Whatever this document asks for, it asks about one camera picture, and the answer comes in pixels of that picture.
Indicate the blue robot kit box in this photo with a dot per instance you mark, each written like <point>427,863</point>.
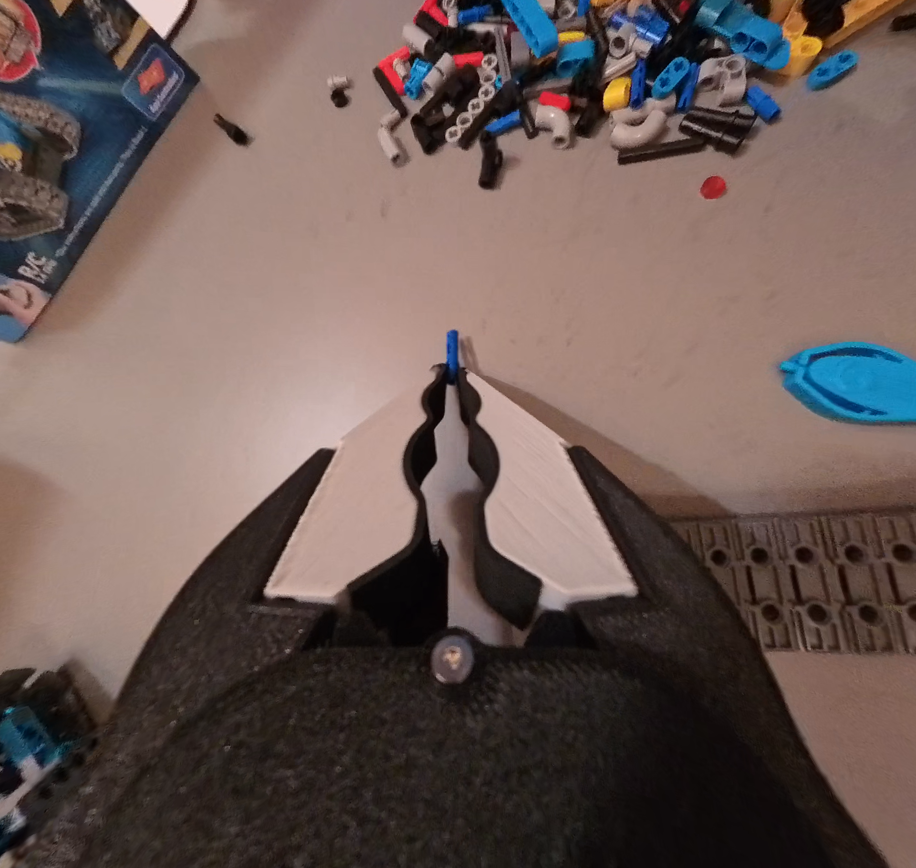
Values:
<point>71,131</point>

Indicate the pile of blue yellow bricks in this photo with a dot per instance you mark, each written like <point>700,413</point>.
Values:
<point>751,30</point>

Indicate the blue brick separator tool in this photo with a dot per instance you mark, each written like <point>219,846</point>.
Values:
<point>851,381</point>

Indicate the small black grey toy connector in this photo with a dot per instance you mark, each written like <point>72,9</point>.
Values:
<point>338,88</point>

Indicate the black toy connector pin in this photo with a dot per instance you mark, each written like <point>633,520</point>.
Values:
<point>232,128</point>

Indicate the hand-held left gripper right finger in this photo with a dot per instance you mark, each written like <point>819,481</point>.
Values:
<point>558,524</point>

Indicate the small blue toy pin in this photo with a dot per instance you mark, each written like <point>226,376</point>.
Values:
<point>452,352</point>

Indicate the grey toy track belt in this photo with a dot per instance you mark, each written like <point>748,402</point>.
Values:
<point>823,582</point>

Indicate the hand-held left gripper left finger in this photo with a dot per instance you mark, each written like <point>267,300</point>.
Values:
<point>343,524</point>

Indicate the black motor battery block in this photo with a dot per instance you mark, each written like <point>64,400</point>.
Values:
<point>36,739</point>

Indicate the small red toy stud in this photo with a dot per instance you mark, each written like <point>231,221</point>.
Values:
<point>713,186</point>

